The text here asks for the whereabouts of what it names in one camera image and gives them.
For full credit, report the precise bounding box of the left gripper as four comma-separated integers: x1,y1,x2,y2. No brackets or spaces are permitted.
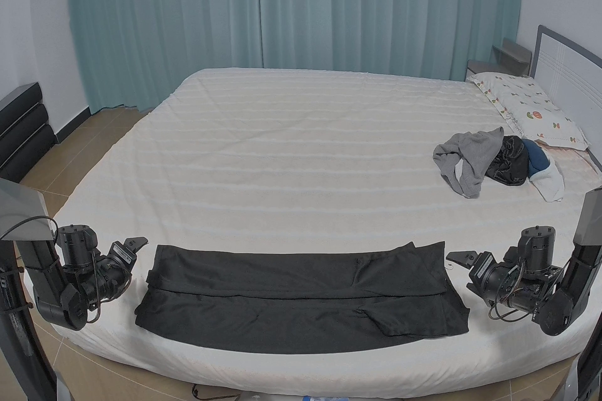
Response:
107,237,149,279

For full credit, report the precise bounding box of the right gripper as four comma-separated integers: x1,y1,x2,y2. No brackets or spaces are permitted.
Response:
446,251,502,295

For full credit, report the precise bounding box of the black T-shirt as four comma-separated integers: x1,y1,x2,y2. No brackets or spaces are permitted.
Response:
134,241,471,350

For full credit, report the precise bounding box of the bed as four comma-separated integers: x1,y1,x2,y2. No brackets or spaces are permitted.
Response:
24,24,602,394

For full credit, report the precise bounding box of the grey garment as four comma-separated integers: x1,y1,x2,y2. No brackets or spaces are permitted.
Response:
432,127,505,199

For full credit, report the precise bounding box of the black shiny garment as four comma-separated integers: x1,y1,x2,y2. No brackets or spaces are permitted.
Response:
484,135,530,187

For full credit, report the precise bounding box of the white garment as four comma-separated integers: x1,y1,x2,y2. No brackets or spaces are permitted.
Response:
529,160,566,202

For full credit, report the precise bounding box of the dark blue garment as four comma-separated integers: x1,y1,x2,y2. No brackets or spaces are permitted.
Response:
522,138,553,179

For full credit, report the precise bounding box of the black chest of drawers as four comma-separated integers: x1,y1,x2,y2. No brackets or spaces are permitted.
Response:
0,82,55,184

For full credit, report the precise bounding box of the white printed pillow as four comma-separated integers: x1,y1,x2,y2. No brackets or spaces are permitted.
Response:
470,71,591,151

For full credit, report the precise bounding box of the grey bedside table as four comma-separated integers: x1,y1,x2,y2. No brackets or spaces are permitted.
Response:
465,37,532,82

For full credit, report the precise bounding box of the black cable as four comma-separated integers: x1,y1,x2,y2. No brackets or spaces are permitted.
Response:
0,216,58,245
190,383,236,401

